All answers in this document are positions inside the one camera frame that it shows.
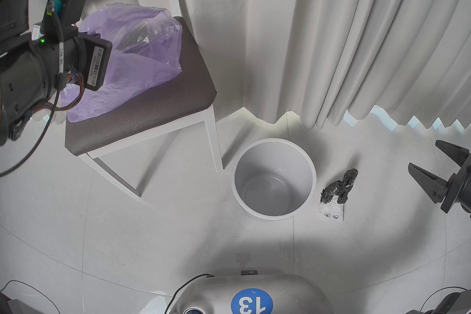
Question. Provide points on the black plastic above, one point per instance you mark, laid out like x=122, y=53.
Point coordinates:
x=342, y=191

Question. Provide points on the white trash bin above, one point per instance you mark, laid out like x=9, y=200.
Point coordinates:
x=274, y=194

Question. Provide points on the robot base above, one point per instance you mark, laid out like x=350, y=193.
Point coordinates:
x=294, y=294

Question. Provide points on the white chair with grey seat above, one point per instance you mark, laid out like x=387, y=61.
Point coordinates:
x=176, y=91

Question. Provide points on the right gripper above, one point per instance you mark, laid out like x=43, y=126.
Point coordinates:
x=460, y=191

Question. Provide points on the purple plastic bag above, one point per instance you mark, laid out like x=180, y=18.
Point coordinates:
x=147, y=58

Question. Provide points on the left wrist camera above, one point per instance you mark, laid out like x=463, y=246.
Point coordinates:
x=70, y=9

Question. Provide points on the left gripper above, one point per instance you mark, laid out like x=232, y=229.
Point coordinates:
x=33, y=77

